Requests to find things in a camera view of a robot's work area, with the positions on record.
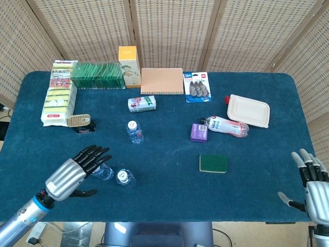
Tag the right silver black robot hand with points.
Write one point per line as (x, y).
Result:
(317, 195)

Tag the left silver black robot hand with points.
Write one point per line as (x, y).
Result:
(64, 177)

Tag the clear water bottle white cap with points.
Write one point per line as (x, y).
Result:
(133, 133)
(123, 176)
(106, 173)

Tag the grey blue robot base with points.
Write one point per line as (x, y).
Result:
(159, 235)

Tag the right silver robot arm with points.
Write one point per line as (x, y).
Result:
(322, 236)

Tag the black table control panel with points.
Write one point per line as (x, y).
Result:
(280, 222)

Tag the white power strip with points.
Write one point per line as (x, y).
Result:
(38, 230)

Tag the black gold food tin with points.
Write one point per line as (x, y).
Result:
(79, 121)

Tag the silver metal table foot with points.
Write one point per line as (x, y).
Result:
(77, 236)

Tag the black power plug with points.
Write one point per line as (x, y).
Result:
(33, 241)

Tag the black floor device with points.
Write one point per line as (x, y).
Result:
(3, 130)

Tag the yellow sponge multipack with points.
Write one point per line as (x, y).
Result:
(57, 97)

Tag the blue table cloth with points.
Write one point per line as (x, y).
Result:
(164, 195)

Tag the green tea bag box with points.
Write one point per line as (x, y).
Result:
(97, 74)

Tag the green yellow scouring sponge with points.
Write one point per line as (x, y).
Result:
(213, 162)

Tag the beige lidded food container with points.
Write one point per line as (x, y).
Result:
(248, 110)

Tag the tall orange white carton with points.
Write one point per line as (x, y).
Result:
(129, 67)

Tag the small purple box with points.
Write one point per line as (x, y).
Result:
(198, 132)

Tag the orange spiral notebook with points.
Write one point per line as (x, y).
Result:
(162, 81)

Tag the blue correction tape pack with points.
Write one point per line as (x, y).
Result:
(196, 87)

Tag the woven wooden folding screen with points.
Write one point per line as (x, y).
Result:
(174, 31)

